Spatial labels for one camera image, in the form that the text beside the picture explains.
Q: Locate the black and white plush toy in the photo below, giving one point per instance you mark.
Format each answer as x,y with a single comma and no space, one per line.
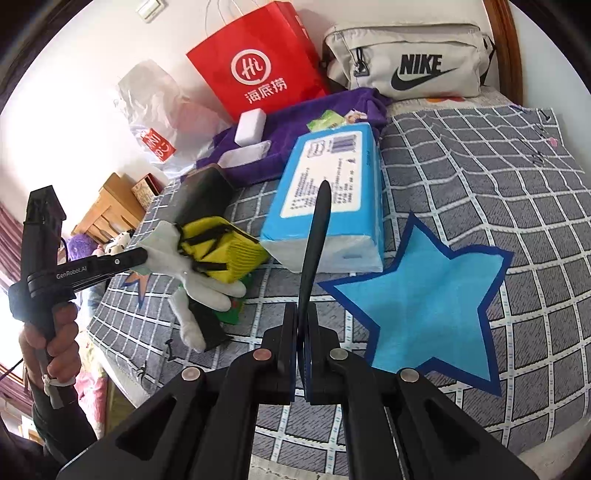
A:
119,242

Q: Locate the purple plush toy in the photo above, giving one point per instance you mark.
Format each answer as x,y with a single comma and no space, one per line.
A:
82,248

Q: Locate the dark green packet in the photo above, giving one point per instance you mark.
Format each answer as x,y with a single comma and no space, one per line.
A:
235,304

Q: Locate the red paper shopping bag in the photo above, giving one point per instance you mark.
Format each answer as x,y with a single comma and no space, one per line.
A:
258,69

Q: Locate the light green tissue packet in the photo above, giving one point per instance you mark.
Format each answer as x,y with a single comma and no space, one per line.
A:
327,121

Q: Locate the patterned book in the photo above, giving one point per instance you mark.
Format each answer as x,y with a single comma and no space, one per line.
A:
147,190

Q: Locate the grey checked star cloth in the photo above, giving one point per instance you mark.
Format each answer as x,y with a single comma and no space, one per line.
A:
461,184

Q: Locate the wooden bed headboard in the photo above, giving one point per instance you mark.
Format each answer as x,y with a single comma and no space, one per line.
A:
106,212

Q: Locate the small white printed packet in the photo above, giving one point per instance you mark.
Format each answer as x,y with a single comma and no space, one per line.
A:
356,117

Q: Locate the wooden door frame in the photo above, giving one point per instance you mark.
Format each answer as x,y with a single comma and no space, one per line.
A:
505,46

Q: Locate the person's left forearm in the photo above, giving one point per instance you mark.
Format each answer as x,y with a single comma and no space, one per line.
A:
60,424

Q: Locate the floral bed quilt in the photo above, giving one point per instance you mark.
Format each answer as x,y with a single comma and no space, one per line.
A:
92,397

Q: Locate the white glove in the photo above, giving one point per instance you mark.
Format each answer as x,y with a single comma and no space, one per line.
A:
161,249
187,323

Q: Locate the grey waist bag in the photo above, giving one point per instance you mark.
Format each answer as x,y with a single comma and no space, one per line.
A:
406,60

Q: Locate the white light switch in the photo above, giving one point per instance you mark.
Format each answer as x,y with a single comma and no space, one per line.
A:
151,9

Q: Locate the purple towel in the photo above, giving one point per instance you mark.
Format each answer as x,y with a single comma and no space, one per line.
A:
286,124

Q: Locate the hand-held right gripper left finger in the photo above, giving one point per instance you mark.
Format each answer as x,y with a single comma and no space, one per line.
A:
286,369

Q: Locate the white gauze face mask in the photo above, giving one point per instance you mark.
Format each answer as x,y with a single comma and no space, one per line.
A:
242,156

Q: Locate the white plastic shopping bag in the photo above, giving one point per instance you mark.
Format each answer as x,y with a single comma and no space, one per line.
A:
152,106

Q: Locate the striped curtain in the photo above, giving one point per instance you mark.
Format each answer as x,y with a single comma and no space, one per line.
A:
11,240

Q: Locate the white sponge block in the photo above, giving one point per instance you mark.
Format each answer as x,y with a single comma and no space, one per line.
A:
251,128

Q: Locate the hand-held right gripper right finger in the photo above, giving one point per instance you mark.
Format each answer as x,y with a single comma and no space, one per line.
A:
318,374

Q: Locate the blue tissue pack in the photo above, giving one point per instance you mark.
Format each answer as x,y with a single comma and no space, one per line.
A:
323,194

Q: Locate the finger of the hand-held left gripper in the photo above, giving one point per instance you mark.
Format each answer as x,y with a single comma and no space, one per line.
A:
129,261

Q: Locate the person's left hand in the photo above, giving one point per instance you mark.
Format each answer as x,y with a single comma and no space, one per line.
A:
64,341

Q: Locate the dark tea tin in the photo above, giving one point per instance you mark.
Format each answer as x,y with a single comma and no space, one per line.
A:
203,194

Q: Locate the yellow black glove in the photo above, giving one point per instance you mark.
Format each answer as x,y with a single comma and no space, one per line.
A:
221,249

